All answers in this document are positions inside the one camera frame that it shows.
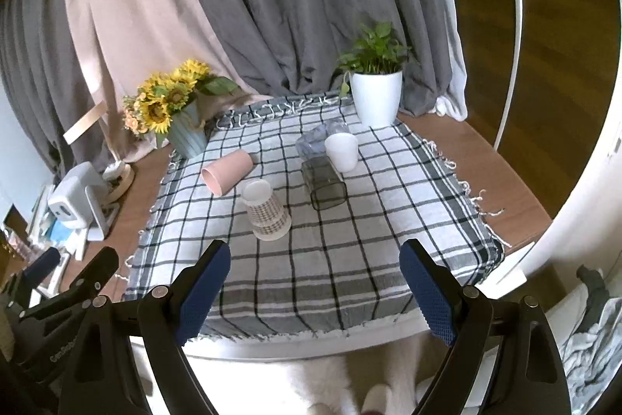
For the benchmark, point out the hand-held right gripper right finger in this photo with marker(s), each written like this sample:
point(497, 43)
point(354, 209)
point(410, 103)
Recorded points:
point(430, 293)

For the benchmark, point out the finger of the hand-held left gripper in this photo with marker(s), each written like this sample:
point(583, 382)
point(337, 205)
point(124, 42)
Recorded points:
point(92, 274)
point(42, 264)

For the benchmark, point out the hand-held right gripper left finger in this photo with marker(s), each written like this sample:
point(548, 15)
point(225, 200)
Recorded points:
point(204, 293)

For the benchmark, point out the houndstooth patterned cup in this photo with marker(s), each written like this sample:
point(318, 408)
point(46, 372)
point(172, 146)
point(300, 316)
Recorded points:
point(267, 215)

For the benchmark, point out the pink cup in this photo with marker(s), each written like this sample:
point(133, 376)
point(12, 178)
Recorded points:
point(226, 174)

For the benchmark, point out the dark transparent cup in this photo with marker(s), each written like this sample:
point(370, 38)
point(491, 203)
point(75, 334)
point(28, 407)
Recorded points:
point(326, 190)

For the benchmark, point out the white cup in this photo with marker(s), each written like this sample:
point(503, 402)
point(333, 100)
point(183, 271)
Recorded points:
point(341, 152)

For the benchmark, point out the clear plastic cup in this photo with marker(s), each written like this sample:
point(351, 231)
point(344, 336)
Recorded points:
point(310, 145)

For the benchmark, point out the white plastic device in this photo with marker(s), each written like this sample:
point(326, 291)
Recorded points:
point(73, 201)

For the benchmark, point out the round wooden stand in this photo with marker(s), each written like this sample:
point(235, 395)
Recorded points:
point(121, 181)

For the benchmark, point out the black white checked tablecloth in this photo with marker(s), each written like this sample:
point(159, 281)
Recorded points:
point(340, 249)

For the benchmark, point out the white slipper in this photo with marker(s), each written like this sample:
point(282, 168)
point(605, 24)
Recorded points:
point(376, 398)

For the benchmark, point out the blue ribbed vase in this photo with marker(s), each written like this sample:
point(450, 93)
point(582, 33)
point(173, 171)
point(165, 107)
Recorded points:
point(189, 135)

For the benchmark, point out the grey crumpled cloth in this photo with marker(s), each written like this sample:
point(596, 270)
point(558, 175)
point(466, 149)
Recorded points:
point(593, 347)

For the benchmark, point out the sunflower bouquet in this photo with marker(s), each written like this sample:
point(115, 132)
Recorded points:
point(163, 96)

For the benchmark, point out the green plant in white pot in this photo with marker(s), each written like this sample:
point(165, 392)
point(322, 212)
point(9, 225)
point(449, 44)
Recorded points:
point(376, 99)

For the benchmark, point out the white sheer curtain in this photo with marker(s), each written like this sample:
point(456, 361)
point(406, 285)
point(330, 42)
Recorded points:
point(457, 79)

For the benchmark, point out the pink curtain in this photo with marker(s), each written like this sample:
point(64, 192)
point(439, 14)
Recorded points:
point(131, 21)

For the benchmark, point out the white curved pole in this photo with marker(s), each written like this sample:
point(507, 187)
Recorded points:
point(520, 31)

